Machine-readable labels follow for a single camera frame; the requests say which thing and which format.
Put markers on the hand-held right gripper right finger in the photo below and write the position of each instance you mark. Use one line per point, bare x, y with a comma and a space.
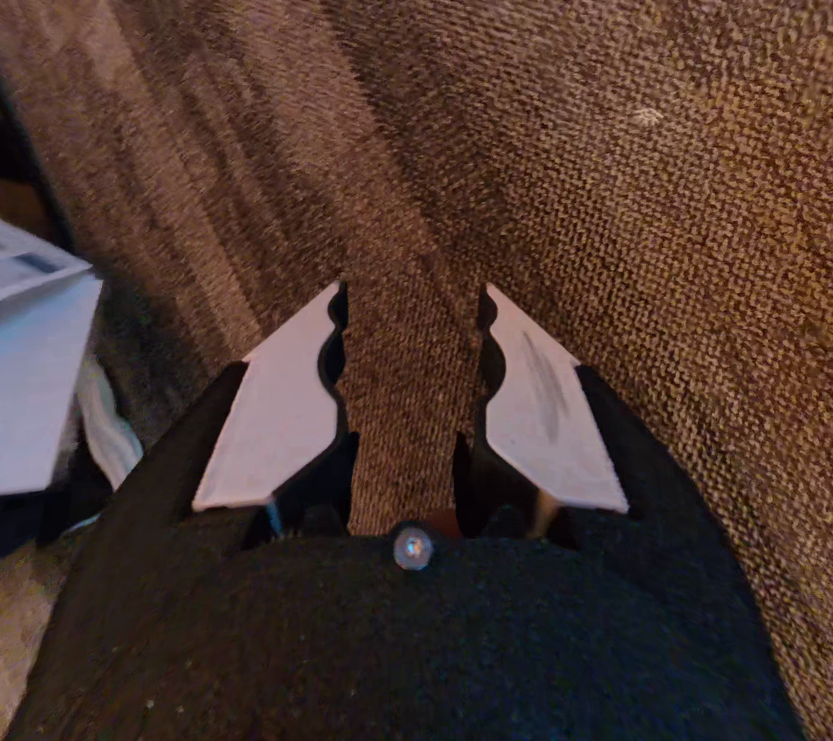
546, 428

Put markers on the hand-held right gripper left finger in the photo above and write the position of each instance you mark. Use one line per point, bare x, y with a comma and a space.
273, 415

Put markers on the white cloth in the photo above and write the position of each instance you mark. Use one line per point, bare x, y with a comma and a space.
110, 435

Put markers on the white box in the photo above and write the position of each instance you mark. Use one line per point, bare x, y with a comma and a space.
39, 376

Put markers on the dark furniture frame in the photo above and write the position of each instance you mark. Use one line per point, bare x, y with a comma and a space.
19, 155

